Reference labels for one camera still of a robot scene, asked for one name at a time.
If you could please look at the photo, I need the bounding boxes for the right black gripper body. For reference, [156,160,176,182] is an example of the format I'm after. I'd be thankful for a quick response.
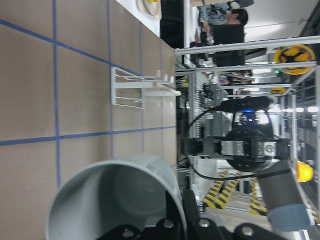
[182,111,290,172]

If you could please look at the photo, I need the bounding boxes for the yellow hard hat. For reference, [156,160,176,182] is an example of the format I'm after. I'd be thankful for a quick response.
[273,45,316,75]

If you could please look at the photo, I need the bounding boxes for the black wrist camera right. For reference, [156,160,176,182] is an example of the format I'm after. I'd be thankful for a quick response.
[220,96,273,113]

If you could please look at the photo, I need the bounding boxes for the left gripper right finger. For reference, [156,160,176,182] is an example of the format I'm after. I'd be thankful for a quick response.
[182,189,278,240]

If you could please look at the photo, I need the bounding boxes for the white translucent cup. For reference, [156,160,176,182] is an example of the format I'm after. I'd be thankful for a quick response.
[46,153,187,240]

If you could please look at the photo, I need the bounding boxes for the white wire cup rack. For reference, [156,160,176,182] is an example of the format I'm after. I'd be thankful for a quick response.
[110,67,182,109]

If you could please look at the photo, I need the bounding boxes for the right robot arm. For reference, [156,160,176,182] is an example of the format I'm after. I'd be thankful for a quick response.
[182,109,314,232]

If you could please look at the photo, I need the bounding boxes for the person in background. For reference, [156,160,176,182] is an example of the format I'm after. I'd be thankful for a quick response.
[197,1,249,36]

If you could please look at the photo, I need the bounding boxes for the beige tray with plate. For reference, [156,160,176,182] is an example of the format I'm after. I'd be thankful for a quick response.
[135,0,162,20]

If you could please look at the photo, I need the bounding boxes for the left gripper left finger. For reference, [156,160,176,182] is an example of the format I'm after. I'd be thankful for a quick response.
[99,191,185,240]

